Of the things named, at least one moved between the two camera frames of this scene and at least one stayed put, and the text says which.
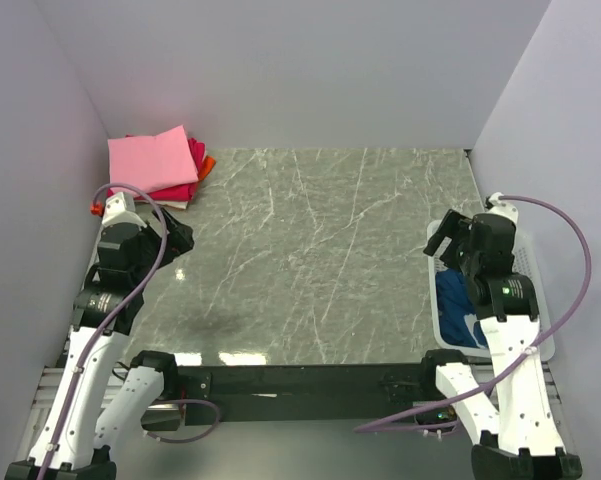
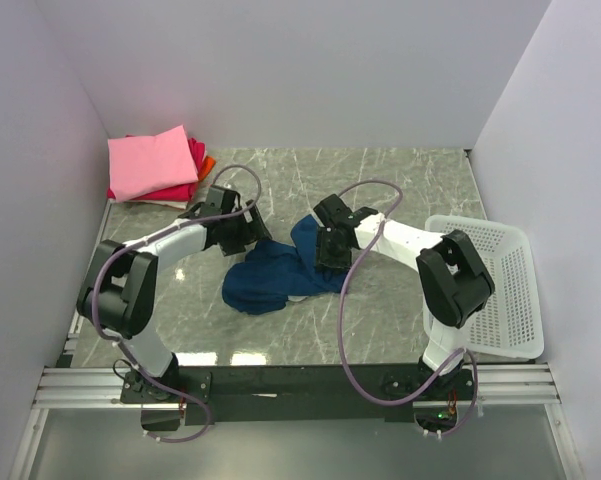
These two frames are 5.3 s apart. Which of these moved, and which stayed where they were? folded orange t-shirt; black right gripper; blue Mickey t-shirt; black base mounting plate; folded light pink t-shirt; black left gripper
Moved: black left gripper; blue Mickey t-shirt; black right gripper
Stayed: folded light pink t-shirt; folded orange t-shirt; black base mounting plate
